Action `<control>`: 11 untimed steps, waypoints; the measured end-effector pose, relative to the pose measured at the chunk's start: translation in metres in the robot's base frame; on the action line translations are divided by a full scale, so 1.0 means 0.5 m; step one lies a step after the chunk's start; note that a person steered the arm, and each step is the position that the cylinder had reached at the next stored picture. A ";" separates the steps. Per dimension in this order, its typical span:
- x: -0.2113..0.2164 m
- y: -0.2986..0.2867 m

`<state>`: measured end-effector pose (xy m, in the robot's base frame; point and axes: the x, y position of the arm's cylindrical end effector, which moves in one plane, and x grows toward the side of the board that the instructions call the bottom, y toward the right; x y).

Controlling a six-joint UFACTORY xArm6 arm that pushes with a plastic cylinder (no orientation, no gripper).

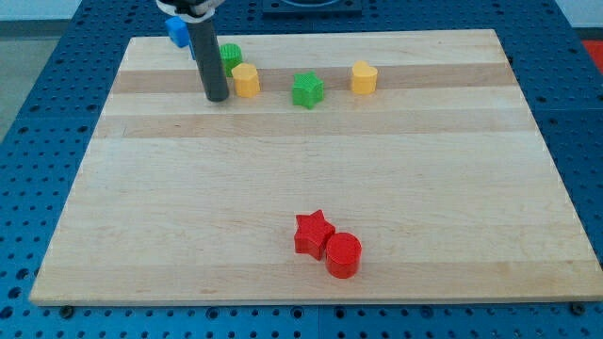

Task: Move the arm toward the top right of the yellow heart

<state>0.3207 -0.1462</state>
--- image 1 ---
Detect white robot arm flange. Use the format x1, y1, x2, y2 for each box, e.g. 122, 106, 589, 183
155, 0, 225, 24

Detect yellow heart block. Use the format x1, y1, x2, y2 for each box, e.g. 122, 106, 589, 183
350, 60, 379, 95

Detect red star block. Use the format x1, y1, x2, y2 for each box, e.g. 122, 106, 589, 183
294, 209, 335, 261

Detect light wooden board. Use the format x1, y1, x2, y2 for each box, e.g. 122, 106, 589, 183
30, 29, 602, 306

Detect green star block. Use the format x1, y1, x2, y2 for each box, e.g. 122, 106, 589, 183
291, 71, 324, 109

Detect red cylinder block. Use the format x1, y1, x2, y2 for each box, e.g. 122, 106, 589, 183
326, 233, 362, 279

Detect yellow hexagon block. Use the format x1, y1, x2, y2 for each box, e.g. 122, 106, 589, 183
232, 63, 261, 98

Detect green cylinder block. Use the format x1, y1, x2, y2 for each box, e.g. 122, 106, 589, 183
220, 43, 243, 77

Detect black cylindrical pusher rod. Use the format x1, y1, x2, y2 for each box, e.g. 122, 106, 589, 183
187, 19, 229, 102

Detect blue cube block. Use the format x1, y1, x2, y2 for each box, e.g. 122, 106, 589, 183
164, 17, 190, 48

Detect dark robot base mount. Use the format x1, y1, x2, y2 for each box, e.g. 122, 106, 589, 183
260, 0, 363, 15

